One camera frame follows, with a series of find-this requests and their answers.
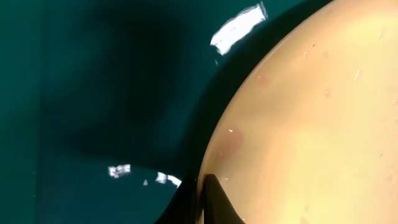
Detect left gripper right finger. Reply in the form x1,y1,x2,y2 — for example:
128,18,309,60
201,174,244,224

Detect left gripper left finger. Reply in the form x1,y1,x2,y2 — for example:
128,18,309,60
155,176,197,224

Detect yellow-green plate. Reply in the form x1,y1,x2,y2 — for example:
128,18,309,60
199,0,397,224

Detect teal plastic tray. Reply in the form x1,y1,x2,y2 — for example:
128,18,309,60
1,0,325,223

